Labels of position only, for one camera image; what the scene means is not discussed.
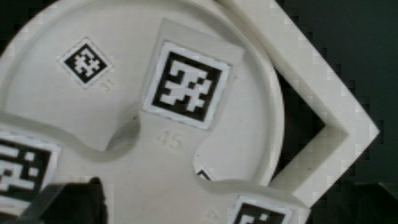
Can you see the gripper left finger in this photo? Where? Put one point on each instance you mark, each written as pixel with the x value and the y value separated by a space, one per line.
pixel 68 204

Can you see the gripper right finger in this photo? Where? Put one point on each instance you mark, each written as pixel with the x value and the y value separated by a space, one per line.
pixel 361 204

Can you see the white cross-shaped table base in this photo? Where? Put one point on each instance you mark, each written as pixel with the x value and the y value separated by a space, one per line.
pixel 172 199

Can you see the white round table top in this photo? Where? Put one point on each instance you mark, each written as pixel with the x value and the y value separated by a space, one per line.
pixel 132 75

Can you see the white front fence bar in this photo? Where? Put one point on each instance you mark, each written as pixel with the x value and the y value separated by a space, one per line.
pixel 325 159

